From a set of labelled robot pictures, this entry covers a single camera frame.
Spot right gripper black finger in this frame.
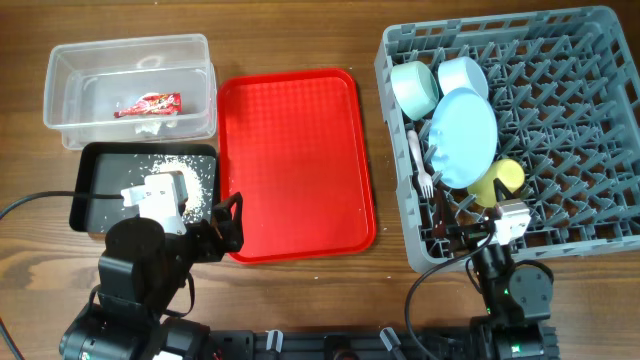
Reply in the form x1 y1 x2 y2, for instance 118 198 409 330
432 190 453 238
493 178 513 202

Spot yellow plastic cup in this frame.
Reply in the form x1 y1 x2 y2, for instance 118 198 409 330
467 159 525 208

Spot rice and food scraps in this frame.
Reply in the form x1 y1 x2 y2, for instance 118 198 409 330
99 154 217 231

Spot white plastic fork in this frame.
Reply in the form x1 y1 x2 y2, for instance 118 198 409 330
407 130 434 200

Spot light blue plate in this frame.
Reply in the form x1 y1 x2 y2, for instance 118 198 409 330
428 87 497 189

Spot light blue bowl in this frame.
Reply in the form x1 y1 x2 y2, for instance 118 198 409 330
437 56 489 100

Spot red snack wrapper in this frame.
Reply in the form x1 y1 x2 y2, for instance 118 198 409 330
113 93 182 118

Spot mint green bowl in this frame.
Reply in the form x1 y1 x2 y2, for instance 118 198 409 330
390 61 439 120

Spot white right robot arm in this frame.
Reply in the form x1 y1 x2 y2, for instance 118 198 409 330
432 179 560 360

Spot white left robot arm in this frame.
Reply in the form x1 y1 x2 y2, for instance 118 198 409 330
59 193 244 360

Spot grey dishwasher rack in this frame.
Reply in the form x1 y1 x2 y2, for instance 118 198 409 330
374 6 639 273

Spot black waste tray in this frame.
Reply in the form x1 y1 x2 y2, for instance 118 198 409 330
69 143 220 234

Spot clear plastic waste bin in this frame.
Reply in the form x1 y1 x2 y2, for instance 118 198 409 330
43 34 217 150

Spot red plastic tray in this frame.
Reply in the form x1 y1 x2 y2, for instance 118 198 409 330
218 68 376 265

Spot crumpled white paper tissue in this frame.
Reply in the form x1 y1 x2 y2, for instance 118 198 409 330
134 120 177 135

